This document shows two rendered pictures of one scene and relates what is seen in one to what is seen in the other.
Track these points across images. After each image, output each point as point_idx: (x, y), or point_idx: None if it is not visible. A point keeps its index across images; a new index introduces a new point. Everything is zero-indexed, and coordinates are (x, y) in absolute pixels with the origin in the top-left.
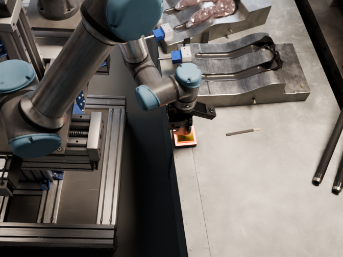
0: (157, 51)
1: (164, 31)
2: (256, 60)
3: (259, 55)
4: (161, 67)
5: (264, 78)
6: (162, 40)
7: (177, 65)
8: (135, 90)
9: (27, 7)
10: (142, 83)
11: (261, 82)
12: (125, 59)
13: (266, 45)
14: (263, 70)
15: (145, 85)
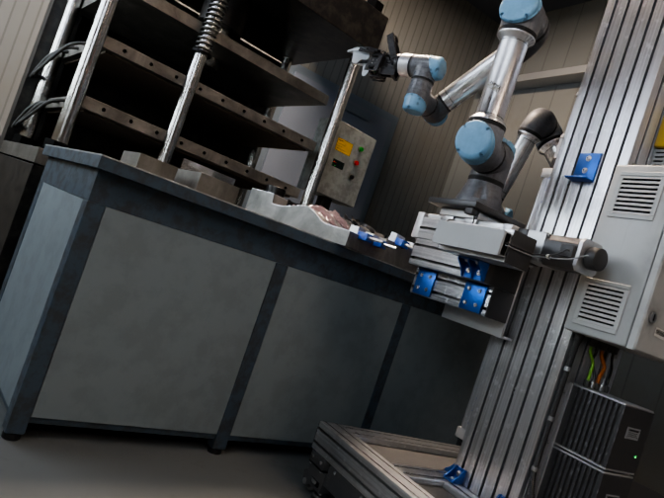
0: (376, 266)
1: (378, 236)
2: (367, 229)
3: (362, 226)
4: (398, 267)
5: (379, 234)
6: (376, 249)
7: (389, 259)
8: (509, 213)
9: (505, 214)
10: (503, 208)
11: (383, 237)
12: (504, 199)
13: (353, 219)
14: (373, 231)
15: (504, 207)
